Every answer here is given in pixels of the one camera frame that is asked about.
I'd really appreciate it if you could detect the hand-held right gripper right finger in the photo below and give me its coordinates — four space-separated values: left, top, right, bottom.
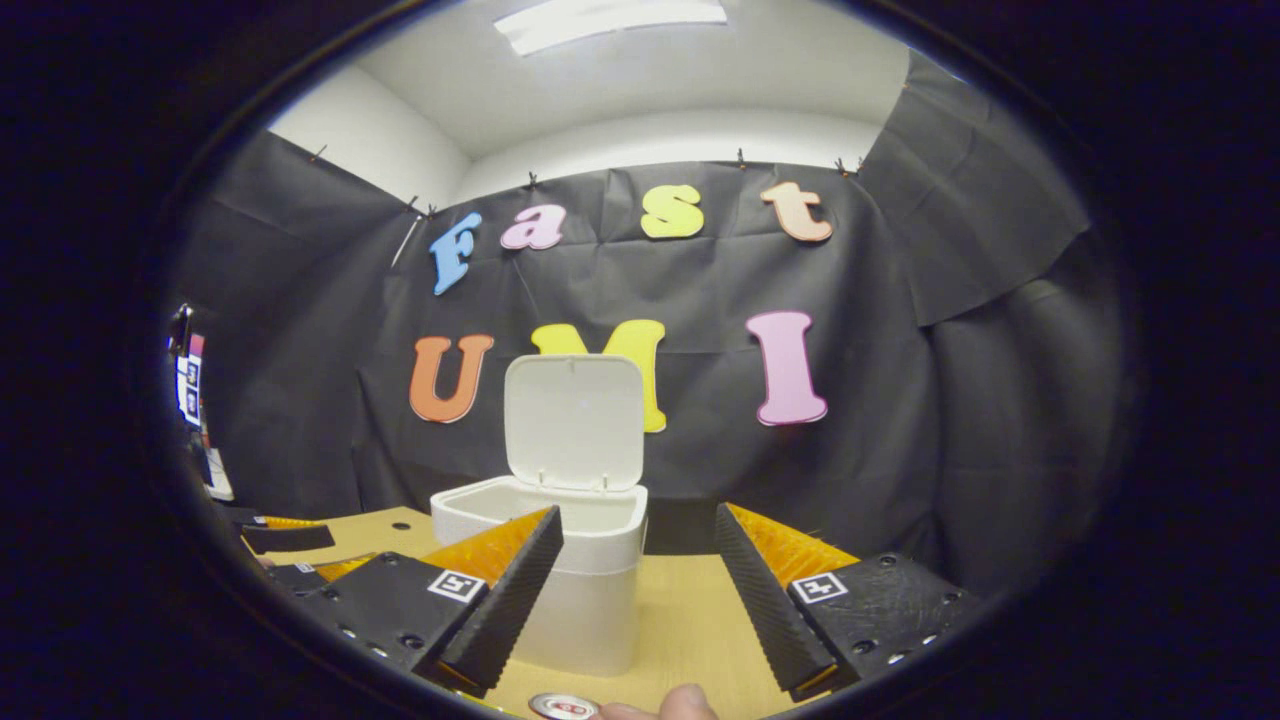
714 502 986 701

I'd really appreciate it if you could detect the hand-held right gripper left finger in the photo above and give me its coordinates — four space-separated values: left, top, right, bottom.
295 505 564 698

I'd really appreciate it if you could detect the red pop can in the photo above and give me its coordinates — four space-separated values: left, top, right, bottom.
528 692 601 720

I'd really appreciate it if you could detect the white desktop garbage bin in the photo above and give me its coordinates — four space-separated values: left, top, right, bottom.
430 353 649 677

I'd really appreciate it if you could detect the wooden desktop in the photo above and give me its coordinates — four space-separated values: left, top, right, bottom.
240 505 801 720

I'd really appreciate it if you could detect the white side table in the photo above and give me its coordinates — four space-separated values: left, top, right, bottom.
200 445 237 503

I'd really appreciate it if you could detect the computer monitor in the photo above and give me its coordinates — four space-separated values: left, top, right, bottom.
175 330 207 429

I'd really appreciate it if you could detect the black backdrop cloth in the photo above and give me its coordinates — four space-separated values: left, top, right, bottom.
165 50 1141 601

